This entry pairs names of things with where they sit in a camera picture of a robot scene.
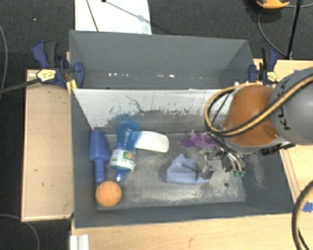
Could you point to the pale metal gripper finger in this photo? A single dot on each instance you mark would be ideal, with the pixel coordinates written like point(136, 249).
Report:
point(206, 171)
point(206, 157)

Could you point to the purple toy animal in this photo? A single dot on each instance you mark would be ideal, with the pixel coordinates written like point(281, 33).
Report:
point(195, 140)

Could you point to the light blue cloth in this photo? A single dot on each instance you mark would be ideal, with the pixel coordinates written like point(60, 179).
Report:
point(181, 170)

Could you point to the white flat oval piece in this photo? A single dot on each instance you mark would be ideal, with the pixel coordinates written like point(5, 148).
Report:
point(154, 142)

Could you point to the blue clear plastic bottle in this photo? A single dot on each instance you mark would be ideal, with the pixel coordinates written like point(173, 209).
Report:
point(125, 144)

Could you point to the orange ball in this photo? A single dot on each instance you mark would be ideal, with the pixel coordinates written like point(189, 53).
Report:
point(108, 193)

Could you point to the blue plastic scoop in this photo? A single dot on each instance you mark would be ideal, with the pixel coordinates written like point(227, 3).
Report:
point(98, 147)

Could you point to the grey metal bin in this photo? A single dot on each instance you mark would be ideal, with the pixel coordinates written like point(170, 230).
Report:
point(151, 61)

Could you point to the pale wood board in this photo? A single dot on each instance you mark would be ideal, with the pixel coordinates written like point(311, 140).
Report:
point(47, 144)

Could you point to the black cylinder on white bracket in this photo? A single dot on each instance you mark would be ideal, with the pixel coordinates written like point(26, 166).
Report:
point(270, 150)

